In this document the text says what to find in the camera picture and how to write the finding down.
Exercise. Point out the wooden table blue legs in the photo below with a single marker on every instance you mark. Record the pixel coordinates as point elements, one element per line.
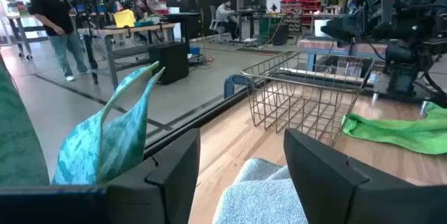
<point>331,46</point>

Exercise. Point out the person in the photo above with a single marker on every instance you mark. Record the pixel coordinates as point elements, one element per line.
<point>52,7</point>
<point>223,13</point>

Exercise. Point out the red bin shelf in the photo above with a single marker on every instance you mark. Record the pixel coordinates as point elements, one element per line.
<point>307,4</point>

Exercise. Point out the black standing desk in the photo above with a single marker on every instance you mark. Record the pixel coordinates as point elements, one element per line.
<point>249,11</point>

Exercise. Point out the green bin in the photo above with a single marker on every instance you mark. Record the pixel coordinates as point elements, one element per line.
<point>267,30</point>

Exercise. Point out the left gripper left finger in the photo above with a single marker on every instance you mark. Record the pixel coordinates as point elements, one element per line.
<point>157,196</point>

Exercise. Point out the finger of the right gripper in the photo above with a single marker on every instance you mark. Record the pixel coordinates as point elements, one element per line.
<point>349,30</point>

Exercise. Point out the bright green microfiber towel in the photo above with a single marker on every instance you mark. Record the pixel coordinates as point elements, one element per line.
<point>401,133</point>

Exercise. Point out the black tripod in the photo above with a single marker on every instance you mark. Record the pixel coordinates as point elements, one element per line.
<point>90,53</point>

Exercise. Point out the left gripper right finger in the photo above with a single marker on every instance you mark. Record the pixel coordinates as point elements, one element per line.
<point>331,189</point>

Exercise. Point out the teal microfiber towel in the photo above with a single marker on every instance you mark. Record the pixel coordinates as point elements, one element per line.
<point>262,196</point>

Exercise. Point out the potted snake plant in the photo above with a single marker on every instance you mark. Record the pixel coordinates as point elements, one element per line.
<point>122,140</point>

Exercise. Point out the grey office chair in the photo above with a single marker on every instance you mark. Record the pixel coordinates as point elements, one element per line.
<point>212,16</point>

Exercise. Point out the wooden workbench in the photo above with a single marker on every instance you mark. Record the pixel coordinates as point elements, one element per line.
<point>146,27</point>

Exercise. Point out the black computer tower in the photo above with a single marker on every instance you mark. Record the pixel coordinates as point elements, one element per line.
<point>169,63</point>

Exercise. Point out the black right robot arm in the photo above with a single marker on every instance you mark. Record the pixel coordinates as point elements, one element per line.
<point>408,32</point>

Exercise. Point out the yellow bin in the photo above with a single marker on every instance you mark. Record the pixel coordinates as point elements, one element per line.
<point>124,19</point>

